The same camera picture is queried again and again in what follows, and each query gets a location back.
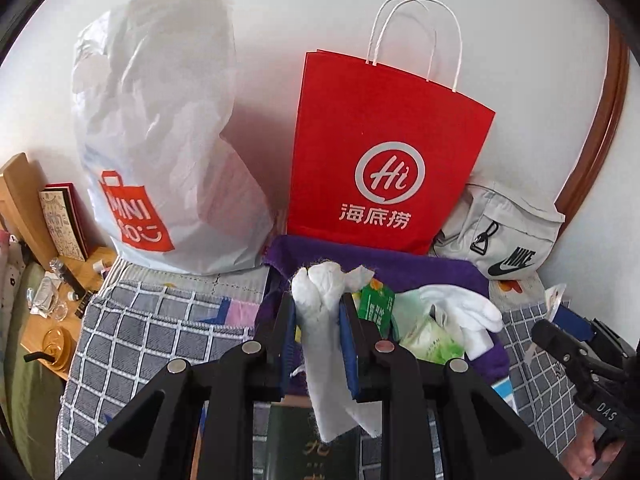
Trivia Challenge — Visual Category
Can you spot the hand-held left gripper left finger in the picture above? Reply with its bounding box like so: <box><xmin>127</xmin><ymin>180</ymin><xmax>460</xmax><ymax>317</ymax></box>
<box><xmin>57</xmin><ymin>290</ymin><xmax>301</xmax><ymax>480</ymax></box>

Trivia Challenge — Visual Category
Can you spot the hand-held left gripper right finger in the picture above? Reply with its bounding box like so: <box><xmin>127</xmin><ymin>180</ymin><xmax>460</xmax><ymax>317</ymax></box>
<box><xmin>339</xmin><ymin>294</ymin><xmax>573</xmax><ymax>480</ymax></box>

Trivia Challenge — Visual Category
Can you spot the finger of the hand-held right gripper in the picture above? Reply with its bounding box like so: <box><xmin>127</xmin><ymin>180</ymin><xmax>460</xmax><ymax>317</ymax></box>
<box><xmin>555</xmin><ymin>302</ymin><xmax>608</xmax><ymax>342</ymax></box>
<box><xmin>531</xmin><ymin>319</ymin><xmax>596</xmax><ymax>377</ymax></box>

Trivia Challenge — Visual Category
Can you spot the small white printed wrapper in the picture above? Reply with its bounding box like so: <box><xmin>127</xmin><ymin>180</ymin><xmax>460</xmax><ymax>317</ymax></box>
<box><xmin>545</xmin><ymin>284</ymin><xmax>568</xmax><ymax>321</ymax></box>

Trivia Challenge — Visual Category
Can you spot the dark green small packet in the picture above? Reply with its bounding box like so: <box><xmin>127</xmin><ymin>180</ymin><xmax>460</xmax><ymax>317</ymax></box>
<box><xmin>357</xmin><ymin>281</ymin><xmax>396</xmax><ymax>338</ymax></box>

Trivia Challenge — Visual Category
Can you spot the pale green printed packet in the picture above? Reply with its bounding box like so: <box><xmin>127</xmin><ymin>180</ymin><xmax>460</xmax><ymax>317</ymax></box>
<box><xmin>400</xmin><ymin>317</ymin><xmax>466</xmax><ymax>361</ymax></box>

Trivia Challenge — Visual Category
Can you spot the white glove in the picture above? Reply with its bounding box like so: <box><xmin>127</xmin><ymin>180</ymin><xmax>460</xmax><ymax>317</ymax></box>
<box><xmin>417</xmin><ymin>284</ymin><xmax>503</xmax><ymax>361</ymax></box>

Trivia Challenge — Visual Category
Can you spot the person's right hand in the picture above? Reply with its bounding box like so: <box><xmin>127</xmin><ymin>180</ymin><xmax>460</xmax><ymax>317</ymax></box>
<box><xmin>567</xmin><ymin>410</ymin><xmax>613</xmax><ymax>480</ymax></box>

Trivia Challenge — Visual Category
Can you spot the blue tissue pack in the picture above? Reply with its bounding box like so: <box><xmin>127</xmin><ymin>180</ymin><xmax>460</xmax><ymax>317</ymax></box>
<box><xmin>490</xmin><ymin>374</ymin><xmax>516</xmax><ymax>408</ymax></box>

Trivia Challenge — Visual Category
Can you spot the dark tea tin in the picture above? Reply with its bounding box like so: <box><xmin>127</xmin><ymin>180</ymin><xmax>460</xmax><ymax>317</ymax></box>
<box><xmin>262</xmin><ymin>395</ymin><xmax>363</xmax><ymax>480</ymax></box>

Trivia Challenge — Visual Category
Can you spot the grey sling bag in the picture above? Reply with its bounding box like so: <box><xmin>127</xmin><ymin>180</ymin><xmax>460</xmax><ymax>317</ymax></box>
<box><xmin>432</xmin><ymin>182</ymin><xmax>566</xmax><ymax>281</ymax></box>

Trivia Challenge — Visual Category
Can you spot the purple towel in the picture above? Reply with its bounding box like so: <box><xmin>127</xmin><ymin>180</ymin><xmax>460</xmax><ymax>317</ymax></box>
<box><xmin>255</xmin><ymin>235</ymin><xmax>511</xmax><ymax>401</ymax></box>

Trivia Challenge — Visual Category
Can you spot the grey checked blanket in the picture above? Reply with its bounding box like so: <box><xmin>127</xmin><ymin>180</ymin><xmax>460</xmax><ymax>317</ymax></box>
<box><xmin>55</xmin><ymin>260</ymin><xmax>591</xmax><ymax>480</ymax></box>

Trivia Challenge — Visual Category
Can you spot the red paper bag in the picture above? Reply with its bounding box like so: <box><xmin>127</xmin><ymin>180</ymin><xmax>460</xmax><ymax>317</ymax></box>
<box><xmin>286</xmin><ymin>0</ymin><xmax>497</xmax><ymax>256</ymax></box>

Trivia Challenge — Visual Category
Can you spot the wooden nightstand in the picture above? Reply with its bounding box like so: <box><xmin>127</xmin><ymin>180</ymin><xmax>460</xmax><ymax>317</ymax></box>
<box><xmin>20</xmin><ymin>246</ymin><xmax>118</xmax><ymax>381</ymax></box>

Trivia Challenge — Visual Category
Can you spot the white plastic shopping bag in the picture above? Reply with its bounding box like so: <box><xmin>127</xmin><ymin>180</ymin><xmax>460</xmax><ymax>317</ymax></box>
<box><xmin>71</xmin><ymin>0</ymin><xmax>276</xmax><ymax>275</ymax></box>

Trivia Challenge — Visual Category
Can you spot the green bed sheet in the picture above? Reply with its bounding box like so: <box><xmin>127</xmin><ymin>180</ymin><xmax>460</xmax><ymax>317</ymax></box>
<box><xmin>0</xmin><ymin>260</ymin><xmax>66</xmax><ymax>461</ymax></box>

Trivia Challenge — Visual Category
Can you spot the patterned book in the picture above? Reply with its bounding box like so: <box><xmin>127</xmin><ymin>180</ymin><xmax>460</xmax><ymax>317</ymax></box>
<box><xmin>39</xmin><ymin>182</ymin><xmax>93</xmax><ymax>261</ymax></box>

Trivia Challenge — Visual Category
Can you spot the colourful quilt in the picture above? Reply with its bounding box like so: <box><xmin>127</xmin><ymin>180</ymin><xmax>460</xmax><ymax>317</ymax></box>
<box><xmin>0</xmin><ymin>230</ymin><xmax>23</xmax><ymax>306</ymax></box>

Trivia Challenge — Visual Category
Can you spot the wooden headboard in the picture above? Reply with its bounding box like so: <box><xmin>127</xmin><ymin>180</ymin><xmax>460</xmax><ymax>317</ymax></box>
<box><xmin>0</xmin><ymin>152</ymin><xmax>58</xmax><ymax>271</ymax></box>

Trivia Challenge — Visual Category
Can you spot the brown wooden door frame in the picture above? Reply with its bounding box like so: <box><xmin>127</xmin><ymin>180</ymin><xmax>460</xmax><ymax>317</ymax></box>
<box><xmin>555</xmin><ymin>15</ymin><xmax>631</xmax><ymax>226</ymax></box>

